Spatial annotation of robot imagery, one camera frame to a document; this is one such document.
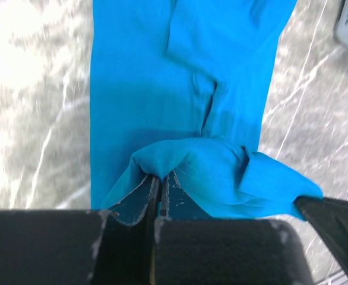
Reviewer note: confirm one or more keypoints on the blue t shirt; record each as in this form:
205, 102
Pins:
180, 87

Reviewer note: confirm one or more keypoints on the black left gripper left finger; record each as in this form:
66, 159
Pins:
110, 246

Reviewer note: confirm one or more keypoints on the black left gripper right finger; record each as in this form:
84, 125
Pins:
193, 248

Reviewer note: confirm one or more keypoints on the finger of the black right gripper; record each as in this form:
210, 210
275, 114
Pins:
329, 218

